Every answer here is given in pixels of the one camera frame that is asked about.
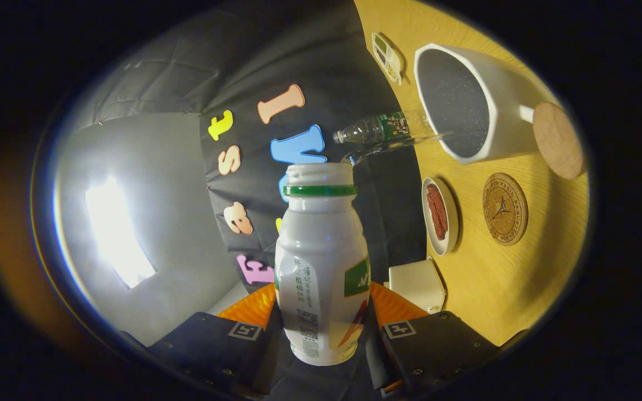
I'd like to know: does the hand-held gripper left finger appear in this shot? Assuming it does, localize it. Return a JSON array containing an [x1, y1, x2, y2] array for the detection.
[[148, 281, 285, 397]]

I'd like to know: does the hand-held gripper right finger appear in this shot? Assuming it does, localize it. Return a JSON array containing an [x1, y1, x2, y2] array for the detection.
[[364, 281, 501, 398]]

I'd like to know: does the black backdrop cloth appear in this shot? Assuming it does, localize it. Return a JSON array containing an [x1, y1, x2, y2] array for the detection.
[[70, 0, 428, 401]]

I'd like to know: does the white round plate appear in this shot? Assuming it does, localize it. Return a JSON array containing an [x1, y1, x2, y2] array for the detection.
[[422, 177, 459, 257]]

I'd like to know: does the round cork coaster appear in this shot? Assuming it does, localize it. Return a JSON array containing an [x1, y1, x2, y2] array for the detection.
[[482, 173, 528, 246]]

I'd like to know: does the white juice bottle green label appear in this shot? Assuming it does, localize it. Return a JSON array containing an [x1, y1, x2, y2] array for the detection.
[[274, 163, 371, 366]]

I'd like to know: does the red sausage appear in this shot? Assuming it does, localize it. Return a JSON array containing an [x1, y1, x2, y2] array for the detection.
[[435, 188, 449, 241], [427, 185, 439, 239]]

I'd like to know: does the wooden table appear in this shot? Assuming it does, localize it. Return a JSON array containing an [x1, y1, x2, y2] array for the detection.
[[353, 0, 589, 349]]

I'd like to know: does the white cup with wooden handle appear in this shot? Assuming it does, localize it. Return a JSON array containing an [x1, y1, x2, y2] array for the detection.
[[413, 43, 585, 180]]

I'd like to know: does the clear plastic water bottle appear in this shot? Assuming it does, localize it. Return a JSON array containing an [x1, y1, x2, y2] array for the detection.
[[333, 110, 435, 146]]

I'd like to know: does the white divided dish with beans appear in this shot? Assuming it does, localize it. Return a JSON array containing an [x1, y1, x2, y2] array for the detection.
[[371, 32, 406, 85]]

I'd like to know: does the ceiling light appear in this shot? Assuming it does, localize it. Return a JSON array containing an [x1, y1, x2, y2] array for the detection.
[[86, 177, 157, 289]]

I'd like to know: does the cream toaster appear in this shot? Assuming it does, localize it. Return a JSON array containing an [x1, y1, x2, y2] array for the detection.
[[389, 257, 447, 314]]

